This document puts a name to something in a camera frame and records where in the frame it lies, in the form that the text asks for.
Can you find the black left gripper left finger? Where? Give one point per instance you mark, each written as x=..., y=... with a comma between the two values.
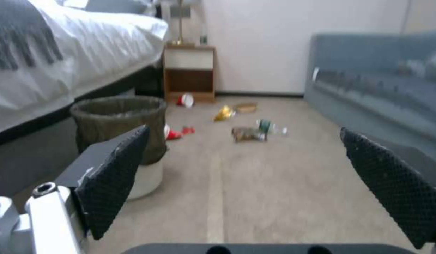
x=108, y=180

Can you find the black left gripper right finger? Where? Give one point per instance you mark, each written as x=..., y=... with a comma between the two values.
x=391, y=190

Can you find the white trash can with liner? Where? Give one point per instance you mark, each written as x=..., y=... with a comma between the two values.
x=122, y=127

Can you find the green can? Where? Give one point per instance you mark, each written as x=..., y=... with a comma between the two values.
x=264, y=125

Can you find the red crushed cup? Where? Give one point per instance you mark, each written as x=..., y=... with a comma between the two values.
x=174, y=133

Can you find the blue-grey sofa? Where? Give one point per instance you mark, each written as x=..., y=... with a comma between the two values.
x=376, y=90

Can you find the red and white paper cup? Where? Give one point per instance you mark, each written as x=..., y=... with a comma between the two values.
x=185, y=100

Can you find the clear plastic bottle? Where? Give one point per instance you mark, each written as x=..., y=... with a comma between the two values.
x=278, y=130

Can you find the yellow snack wrapper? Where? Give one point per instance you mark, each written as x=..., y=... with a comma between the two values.
x=225, y=113

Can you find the bed with white duvet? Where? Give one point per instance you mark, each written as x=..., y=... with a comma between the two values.
x=73, y=50

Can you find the wooden nightstand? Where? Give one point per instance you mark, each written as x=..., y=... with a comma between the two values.
x=189, y=72

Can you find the brown crumpled snack bag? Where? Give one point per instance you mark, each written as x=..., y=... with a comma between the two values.
x=244, y=134

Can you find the brown cardboard tray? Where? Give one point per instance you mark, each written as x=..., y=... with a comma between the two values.
x=247, y=107

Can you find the small green bottle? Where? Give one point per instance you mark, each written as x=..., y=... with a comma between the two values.
x=203, y=39

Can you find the grey fringed throw blanket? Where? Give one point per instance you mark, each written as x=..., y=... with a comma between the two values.
x=18, y=34

